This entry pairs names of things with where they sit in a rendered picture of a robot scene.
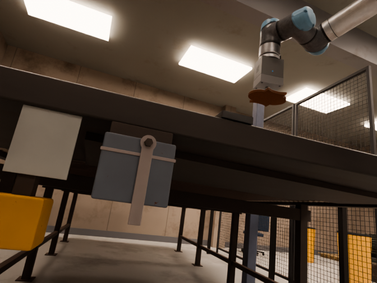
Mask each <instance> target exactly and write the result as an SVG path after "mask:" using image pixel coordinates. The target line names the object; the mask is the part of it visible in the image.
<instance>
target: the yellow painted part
mask: <svg viewBox="0 0 377 283"><path fill-rule="evenodd" d="M39 180H40V176H34V175H27V174H19V173H17V176H16V180H15V183H14V186H13V189H12V193H3V192H0V249H8V250H23V251H30V250H32V249H34V248H35V247H37V246H38V245H39V244H41V243H42V242H43V240H44V236H45V232H46V229H47V225H48V221H49V217H50V213H51V210H52V205H53V199H52V198H43V197H35V195H36V191H37V188H38V184H39Z"/></svg>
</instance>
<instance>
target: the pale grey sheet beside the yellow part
mask: <svg viewBox="0 0 377 283"><path fill-rule="evenodd" d="M81 121H82V116H76V115H71V114H68V113H63V112H57V111H52V110H49V109H43V108H39V107H33V106H28V105H25V104H24V105H23V107H22V110H21V113H20V117H19V120H18V123H17V126H16V129H15V132H14V135H13V138H12V142H11V145H10V148H9V150H8V153H7V157H6V160H5V163H4V166H3V169H2V171H7V172H14V173H19V174H27V175H34V176H41V177H49V178H54V179H61V180H67V176H68V172H69V169H70V165H71V161H72V156H73V152H74V149H75V145H76V141H77V136H78V133H79V130H80V125H81Z"/></svg>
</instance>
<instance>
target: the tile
mask: <svg viewBox="0 0 377 283"><path fill-rule="evenodd" d="M285 95H287V92H278V91H276V90H273V89H271V88H270V87H268V88H266V89H265V90H264V89H255V90H252V91H250V92H249V94H248V97H249V98H250V103H258V104H262V105H264V106H268V105H280V104H283V103H285V102H286V96H285Z"/></svg>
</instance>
